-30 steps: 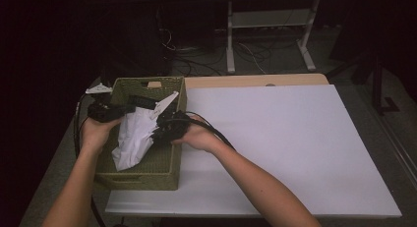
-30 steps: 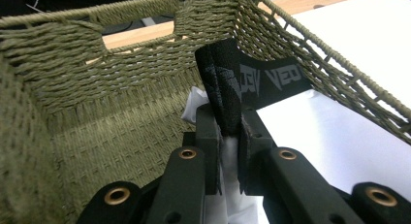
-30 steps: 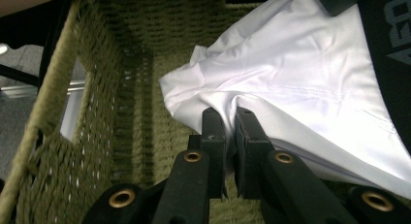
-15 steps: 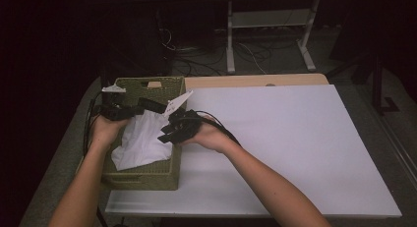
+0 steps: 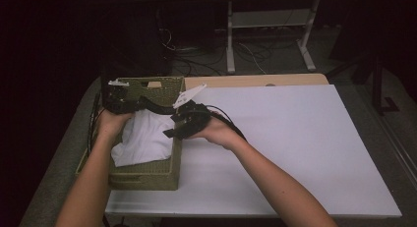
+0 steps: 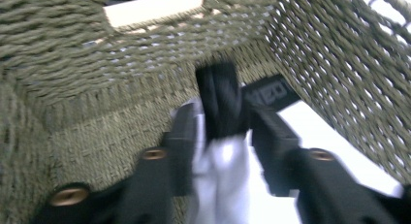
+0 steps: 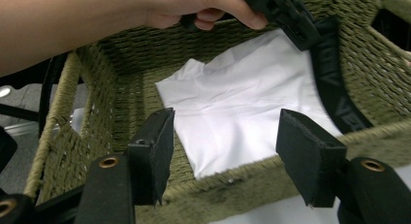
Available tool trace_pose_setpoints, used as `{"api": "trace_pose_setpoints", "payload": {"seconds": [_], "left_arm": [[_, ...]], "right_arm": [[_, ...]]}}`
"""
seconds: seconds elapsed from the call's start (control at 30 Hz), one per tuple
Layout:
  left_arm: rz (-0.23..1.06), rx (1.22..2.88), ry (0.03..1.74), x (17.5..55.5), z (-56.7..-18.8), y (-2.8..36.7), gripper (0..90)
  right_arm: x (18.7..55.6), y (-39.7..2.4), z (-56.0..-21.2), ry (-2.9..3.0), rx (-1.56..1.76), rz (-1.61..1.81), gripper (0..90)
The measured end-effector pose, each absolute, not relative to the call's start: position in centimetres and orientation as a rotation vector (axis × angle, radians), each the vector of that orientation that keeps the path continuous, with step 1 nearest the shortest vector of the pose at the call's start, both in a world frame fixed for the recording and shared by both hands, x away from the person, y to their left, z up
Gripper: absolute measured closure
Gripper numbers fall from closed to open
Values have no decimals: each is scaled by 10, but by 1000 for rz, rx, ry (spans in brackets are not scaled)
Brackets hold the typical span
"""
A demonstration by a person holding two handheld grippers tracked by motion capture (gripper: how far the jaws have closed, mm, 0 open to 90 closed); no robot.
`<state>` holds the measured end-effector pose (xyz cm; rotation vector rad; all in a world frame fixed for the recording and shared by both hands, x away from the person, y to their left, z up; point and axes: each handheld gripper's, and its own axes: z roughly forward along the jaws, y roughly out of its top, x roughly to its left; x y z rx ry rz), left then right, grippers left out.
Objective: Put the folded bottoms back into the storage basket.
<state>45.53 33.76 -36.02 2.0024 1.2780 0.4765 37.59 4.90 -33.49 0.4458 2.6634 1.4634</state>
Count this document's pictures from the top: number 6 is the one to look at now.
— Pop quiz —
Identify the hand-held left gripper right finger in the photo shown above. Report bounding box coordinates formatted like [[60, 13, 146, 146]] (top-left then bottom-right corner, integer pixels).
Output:
[[249, 102, 302, 198]]

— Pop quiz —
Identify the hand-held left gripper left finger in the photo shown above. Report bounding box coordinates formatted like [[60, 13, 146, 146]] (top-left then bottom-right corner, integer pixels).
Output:
[[161, 102, 199, 198]]

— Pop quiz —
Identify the white boxer shorts black waistband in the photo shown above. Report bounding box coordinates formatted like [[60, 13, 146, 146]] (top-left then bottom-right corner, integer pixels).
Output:
[[171, 60, 405, 224]]

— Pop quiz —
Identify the green woven basket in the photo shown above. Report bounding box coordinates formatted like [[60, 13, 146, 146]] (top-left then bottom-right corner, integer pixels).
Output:
[[0, 0, 411, 224]]

